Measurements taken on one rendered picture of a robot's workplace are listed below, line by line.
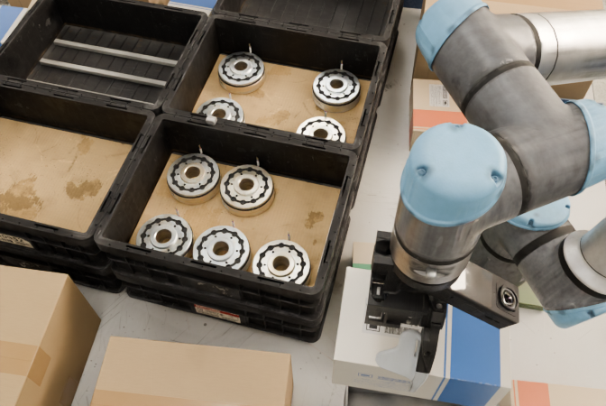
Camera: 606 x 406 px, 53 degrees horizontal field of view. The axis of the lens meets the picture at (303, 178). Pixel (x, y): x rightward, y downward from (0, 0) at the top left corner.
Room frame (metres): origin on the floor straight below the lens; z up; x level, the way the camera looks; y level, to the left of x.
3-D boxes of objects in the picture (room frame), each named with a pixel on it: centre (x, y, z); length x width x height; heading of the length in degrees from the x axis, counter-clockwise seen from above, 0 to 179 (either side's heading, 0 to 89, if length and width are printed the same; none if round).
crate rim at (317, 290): (0.60, 0.13, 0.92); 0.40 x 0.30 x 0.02; 74
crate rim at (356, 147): (0.89, 0.05, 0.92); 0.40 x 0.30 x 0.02; 74
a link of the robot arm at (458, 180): (0.28, -0.12, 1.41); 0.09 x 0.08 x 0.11; 111
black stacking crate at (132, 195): (0.60, 0.13, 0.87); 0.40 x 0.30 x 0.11; 74
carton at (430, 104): (0.94, -0.32, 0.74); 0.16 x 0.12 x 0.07; 173
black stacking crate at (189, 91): (0.89, 0.05, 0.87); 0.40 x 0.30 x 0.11; 74
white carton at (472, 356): (0.27, -0.14, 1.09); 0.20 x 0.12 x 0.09; 79
